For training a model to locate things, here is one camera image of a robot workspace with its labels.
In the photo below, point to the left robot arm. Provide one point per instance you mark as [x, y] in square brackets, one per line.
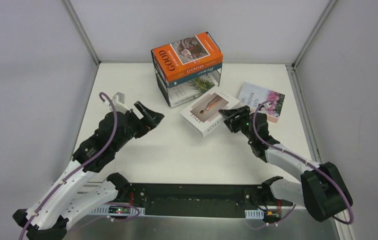
[58, 210]

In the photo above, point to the black wire wooden shelf rack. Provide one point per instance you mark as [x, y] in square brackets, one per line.
[159, 78]

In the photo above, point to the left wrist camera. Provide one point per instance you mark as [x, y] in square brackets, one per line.
[118, 101]

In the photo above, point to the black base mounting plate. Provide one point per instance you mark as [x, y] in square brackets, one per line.
[199, 200]

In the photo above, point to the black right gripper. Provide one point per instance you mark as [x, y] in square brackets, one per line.
[239, 119]

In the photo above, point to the pink floral Designer Fate book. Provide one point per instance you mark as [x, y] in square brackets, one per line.
[252, 95]

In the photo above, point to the white Style magazine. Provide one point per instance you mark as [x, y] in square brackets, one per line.
[203, 114]

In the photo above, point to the aluminium frame rail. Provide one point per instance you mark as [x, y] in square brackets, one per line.
[230, 201]

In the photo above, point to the white Singularity book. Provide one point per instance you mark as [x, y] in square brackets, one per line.
[190, 90]

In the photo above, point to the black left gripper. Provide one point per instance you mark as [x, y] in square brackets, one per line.
[139, 117]

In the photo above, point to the orange Good Morning book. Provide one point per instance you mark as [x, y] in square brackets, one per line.
[180, 58]

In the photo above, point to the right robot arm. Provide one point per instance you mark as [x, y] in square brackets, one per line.
[301, 172]

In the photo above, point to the teal Humor book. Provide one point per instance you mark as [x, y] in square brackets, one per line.
[215, 70]

